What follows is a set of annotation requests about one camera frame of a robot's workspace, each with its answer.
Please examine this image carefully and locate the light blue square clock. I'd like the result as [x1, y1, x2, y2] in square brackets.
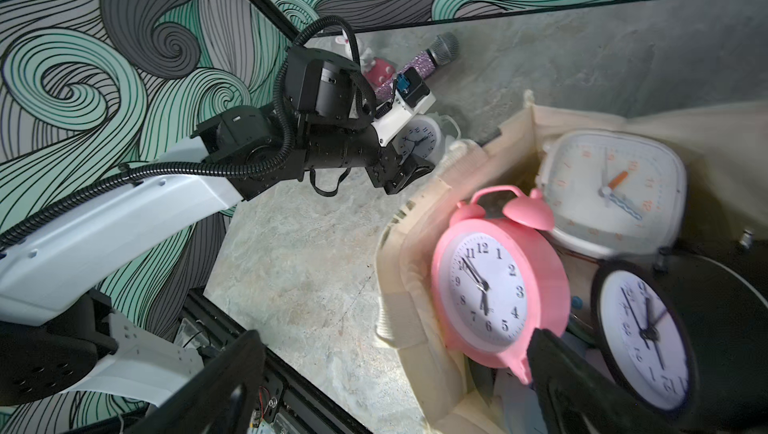
[536, 129, 688, 259]

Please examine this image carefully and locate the cream floral canvas bag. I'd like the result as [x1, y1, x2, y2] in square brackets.
[376, 104, 767, 433]

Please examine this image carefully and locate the pink twin-bell alarm clock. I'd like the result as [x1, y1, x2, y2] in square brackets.
[431, 185, 571, 385]

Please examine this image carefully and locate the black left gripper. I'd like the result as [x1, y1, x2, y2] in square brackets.
[275, 46, 435, 194]

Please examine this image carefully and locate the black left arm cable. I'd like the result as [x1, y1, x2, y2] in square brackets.
[0, 13, 361, 252]

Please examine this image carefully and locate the white bunny figurine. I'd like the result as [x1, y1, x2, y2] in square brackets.
[331, 32, 396, 88]

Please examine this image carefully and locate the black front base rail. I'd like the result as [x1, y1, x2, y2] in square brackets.
[181, 288, 369, 433]

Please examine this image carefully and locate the small black twin-bell clock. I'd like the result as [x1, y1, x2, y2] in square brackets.
[591, 251, 767, 431]

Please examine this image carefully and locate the small white round clock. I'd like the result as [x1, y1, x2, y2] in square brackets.
[393, 113, 461, 165]

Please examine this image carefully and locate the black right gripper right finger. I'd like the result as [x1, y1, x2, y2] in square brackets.
[527, 328, 676, 433]

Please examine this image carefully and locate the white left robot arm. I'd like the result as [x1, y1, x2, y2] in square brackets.
[1, 46, 434, 406]

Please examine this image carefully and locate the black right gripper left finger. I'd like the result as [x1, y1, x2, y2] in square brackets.
[128, 330, 266, 433]

